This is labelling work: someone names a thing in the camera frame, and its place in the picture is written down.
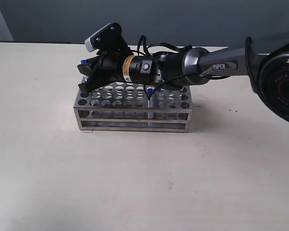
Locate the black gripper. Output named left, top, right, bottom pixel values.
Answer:
left=77, top=54, right=159, bottom=93

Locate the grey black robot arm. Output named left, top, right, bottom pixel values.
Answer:
left=78, top=37, right=289, bottom=122

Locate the stainless steel test tube rack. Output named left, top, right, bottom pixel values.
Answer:
left=73, top=82, right=193, bottom=133

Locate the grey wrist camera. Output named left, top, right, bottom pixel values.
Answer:
left=84, top=23, right=122, bottom=52

